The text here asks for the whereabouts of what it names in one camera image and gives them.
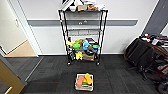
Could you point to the small square wall socket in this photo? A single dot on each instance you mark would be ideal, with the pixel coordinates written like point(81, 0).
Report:
point(80, 23)

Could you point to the white pouch with blue rim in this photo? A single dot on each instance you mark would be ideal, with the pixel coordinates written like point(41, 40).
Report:
point(78, 2)

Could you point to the plain green bowl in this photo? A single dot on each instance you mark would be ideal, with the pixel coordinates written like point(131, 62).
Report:
point(76, 46)

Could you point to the large brown cardboard box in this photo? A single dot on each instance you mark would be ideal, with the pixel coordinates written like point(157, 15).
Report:
point(89, 57)

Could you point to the black flat bag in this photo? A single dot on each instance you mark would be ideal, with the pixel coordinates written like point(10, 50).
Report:
point(91, 41)

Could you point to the long grey wall band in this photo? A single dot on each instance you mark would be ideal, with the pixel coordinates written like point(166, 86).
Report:
point(46, 22)

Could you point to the blue plush toy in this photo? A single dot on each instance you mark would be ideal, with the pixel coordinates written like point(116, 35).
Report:
point(86, 45)

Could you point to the wooden door panel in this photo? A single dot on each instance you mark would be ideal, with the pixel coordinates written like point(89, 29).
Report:
point(10, 78)

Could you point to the pale woven basket dark spots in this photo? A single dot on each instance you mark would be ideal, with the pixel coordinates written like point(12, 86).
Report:
point(76, 88)

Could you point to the green bowl with blue rim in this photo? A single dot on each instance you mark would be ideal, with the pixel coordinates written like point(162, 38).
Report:
point(95, 46)

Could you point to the small brown cardboard box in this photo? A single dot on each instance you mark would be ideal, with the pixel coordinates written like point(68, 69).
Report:
point(82, 8)

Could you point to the pale yellow plush toy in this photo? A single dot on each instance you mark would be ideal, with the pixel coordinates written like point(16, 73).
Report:
point(69, 43)

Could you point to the white light switch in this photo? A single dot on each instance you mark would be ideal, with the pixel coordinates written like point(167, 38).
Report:
point(16, 23)

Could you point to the white bowl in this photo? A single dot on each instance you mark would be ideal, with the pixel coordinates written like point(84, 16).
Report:
point(72, 9)

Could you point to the yellow foam sponge block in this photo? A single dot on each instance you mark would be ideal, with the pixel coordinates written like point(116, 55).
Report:
point(88, 78)

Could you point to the orange foam block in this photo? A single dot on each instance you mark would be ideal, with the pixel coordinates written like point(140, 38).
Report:
point(80, 82)

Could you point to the double round wall socket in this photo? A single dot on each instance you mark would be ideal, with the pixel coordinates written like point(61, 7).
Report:
point(85, 21)

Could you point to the yellow plush toy red tag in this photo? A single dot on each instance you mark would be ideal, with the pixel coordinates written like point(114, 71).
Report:
point(79, 56)

